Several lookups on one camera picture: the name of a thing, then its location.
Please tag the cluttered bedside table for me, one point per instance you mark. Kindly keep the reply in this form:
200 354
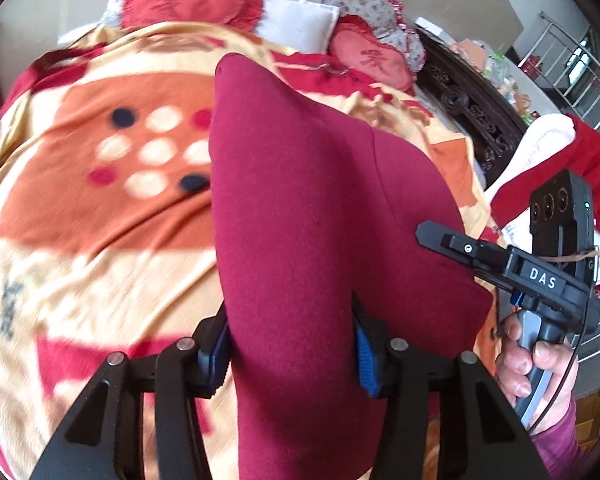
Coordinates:
500 75

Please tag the metal railing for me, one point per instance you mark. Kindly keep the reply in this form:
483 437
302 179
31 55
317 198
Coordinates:
555 45

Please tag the dark carved wooden headboard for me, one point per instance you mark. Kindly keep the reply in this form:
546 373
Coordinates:
460 105

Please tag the white pillow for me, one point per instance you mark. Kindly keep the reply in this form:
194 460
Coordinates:
295 20

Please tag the white box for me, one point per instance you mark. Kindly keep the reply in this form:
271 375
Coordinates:
432 27

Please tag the person's right forearm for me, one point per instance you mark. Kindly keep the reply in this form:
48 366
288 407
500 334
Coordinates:
560 450

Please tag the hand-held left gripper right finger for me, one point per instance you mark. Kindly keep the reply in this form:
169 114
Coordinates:
365 360

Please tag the red orange printed blanket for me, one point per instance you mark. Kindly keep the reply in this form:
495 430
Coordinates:
80 210

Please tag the red and white cloth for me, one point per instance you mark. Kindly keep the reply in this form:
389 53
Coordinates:
595 160

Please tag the dark red sweater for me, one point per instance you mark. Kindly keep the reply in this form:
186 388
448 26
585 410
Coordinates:
305 210

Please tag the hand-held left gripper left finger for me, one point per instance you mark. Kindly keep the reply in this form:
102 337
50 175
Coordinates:
220 355

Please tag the person's right hand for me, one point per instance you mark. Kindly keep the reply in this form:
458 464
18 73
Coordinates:
510 370

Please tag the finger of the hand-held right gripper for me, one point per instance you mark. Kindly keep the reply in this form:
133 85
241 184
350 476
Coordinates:
460 246

